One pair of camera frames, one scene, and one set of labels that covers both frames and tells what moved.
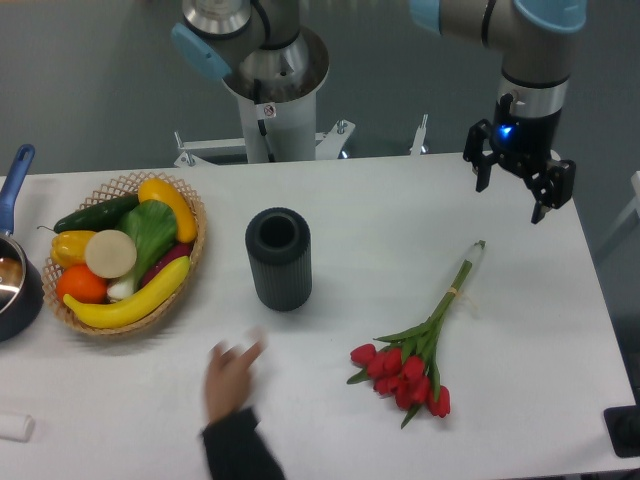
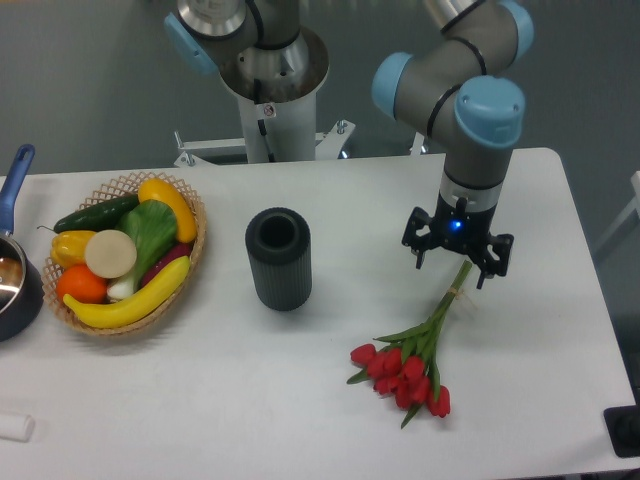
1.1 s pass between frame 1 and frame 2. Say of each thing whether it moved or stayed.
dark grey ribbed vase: stayed
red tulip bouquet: stayed
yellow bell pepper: stayed
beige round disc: stayed
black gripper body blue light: moved
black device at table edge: stayed
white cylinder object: stayed
